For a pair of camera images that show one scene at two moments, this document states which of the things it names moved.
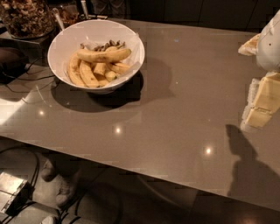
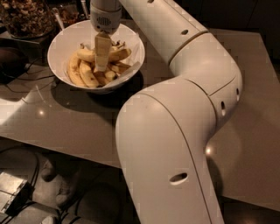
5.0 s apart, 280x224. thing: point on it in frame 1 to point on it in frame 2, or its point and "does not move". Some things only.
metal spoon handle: x=55 y=10 does not move
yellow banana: x=110 y=55 does not move
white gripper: x=269 y=46 to x=105 y=21
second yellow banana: x=87 y=76 does not move
